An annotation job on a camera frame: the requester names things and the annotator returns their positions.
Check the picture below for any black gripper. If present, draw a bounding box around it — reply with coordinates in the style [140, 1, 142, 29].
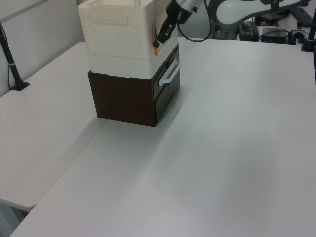
[152, 0, 185, 49]

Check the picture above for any cream cabinet side door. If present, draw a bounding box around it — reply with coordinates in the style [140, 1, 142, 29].
[149, 5, 179, 57]

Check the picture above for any orange door handle strip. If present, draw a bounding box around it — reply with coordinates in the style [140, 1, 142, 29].
[151, 26, 159, 57]

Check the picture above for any cream plastic storage cabinet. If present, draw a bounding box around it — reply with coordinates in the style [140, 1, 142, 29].
[77, 0, 179, 78]

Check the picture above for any dark brown drawer unit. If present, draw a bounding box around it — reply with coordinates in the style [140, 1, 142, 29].
[87, 43, 182, 128]

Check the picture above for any black device with green label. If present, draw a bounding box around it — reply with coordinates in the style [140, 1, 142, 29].
[238, 21, 260, 41]

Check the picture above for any brown wooden board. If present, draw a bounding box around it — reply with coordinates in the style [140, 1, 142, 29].
[260, 13, 281, 25]

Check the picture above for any black electronics box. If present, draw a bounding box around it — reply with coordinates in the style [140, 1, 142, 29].
[261, 29, 290, 44]

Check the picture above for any black keyboard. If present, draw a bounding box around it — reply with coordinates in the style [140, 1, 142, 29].
[292, 6, 316, 27]

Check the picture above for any black clamp pole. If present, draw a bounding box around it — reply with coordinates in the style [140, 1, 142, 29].
[299, 0, 316, 53]

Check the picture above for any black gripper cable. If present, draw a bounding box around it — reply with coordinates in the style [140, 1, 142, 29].
[176, 0, 213, 42]

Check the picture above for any white drawer handle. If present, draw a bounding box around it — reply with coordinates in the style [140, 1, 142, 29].
[159, 60, 182, 87]

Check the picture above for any black camera pole with base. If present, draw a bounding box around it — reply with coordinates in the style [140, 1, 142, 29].
[0, 21, 31, 91]

